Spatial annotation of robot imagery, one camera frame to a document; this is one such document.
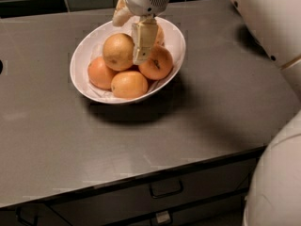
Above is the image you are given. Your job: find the yellowish top orange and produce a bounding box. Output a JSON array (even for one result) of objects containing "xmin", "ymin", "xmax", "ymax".
[{"xmin": 103, "ymin": 33, "xmax": 134, "ymax": 72}]

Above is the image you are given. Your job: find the white oval bowl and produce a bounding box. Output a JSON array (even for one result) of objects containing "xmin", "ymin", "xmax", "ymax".
[{"xmin": 70, "ymin": 16, "xmax": 186, "ymax": 105}]

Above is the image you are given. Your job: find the left drawer front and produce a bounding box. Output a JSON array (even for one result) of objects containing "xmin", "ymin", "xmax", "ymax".
[{"xmin": 0, "ymin": 203, "xmax": 71, "ymax": 226}]

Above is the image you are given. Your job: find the middle drawer front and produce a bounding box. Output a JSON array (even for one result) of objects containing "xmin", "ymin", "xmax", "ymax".
[{"xmin": 54, "ymin": 158, "xmax": 256, "ymax": 226}]

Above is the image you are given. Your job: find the lower drawer front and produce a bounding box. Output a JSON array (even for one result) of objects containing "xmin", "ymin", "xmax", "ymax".
[{"xmin": 127, "ymin": 189, "xmax": 246, "ymax": 226}]

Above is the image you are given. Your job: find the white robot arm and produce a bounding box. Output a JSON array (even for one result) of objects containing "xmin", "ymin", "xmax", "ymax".
[{"xmin": 113, "ymin": 0, "xmax": 300, "ymax": 226}]

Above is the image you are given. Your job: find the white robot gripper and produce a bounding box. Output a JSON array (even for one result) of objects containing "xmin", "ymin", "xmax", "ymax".
[{"xmin": 112, "ymin": 0, "xmax": 169, "ymax": 65}]

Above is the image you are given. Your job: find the drawer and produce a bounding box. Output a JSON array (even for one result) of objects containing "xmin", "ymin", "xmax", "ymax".
[
  {"xmin": 54, "ymin": 158, "xmax": 256, "ymax": 226},
  {"xmin": 0, "ymin": 203, "xmax": 71, "ymax": 226},
  {"xmin": 127, "ymin": 189, "xmax": 246, "ymax": 226}
]

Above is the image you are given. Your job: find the right orange with stem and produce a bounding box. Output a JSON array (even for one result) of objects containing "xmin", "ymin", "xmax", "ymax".
[{"xmin": 138, "ymin": 45, "xmax": 173, "ymax": 80}]

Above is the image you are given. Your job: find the black drawer handle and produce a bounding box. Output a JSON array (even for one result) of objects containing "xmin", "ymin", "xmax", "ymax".
[{"xmin": 149, "ymin": 179, "xmax": 183, "ymax": 199}]

